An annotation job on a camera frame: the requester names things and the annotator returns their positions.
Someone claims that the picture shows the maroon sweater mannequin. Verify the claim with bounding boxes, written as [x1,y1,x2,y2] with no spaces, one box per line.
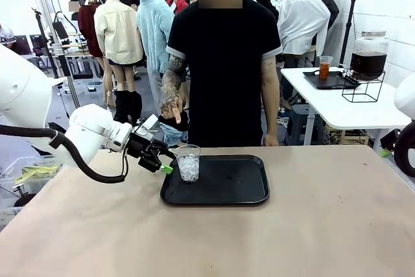
[77,0,105,59]

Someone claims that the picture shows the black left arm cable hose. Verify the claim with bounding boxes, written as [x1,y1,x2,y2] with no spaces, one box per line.
[0,123,128,184]

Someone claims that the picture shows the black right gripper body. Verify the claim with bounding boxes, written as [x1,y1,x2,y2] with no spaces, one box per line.
[380,128,402,152]

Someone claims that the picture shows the dark blazer mannequin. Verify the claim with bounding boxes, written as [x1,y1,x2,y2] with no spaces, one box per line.
[311,0,340,46]

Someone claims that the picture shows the thin black light stand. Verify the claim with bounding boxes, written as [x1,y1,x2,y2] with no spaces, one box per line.
[338,0,359,67]

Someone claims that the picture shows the grey plastic stool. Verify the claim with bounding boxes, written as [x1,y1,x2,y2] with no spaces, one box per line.
[31,57,49,75]
[287,104,312,147]

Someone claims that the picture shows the person's tattooed right forearm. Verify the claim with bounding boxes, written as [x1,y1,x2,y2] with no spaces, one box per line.
[159,71,186,106]

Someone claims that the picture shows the small black serving tray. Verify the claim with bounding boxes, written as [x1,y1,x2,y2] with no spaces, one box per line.
[303,69,362,90]

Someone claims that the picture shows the light blue sweater mannequin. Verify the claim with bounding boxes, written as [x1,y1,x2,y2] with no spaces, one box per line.
[136,0,176,122]

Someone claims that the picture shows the black tripod stand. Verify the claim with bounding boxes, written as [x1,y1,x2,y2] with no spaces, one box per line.
[31,6,70,78]

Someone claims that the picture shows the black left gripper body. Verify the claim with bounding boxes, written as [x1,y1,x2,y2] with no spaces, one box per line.
[127,133,157,169]

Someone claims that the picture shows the black furry boot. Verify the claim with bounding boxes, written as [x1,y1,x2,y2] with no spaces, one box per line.
[128,91,143,125]
[112,90,131,125]

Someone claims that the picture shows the seated person striped shirt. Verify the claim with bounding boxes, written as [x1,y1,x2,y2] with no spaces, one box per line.
[0,23,17,53]

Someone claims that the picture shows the clear plastic storage bin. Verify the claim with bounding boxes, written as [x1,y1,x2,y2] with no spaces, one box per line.
[0,155,61,223]

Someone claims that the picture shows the glass drink dispenser jar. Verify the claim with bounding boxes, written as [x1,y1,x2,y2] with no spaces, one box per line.
[338,30,389,82]

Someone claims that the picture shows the person's left forearm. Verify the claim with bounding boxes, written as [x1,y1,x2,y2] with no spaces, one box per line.
[261,85,279,135]

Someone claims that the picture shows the slanted metal post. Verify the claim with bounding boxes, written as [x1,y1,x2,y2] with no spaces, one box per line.
[32,0,81,108]

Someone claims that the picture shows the clear cup of tea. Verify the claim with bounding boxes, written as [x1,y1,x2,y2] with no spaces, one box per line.
[318,56,334,80]

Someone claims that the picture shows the short clear iced cup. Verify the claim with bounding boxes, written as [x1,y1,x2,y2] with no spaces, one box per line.
[174,144,202,183]

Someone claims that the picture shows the person's left hand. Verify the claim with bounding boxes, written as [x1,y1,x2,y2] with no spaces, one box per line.
[263,130,280,147]

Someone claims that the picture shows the person in black t-shirt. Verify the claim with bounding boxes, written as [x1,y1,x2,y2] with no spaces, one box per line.
[165,0,283,148]

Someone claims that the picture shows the white shirt mannequin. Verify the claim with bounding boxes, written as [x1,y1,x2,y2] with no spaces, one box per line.
[277,0,331,64]

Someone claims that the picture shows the black wire dispenser stand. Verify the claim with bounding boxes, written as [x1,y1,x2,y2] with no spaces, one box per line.
[341,71,386,104]

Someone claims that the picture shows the person's right hand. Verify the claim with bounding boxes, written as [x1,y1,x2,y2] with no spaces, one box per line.
[160,97,183,125]

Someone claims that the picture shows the large black serving tray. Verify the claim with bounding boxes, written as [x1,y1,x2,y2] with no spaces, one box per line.
[160,154,270,206]

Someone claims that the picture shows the cream jacket mannequin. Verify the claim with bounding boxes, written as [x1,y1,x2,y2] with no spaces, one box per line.
[93,0,145,114]

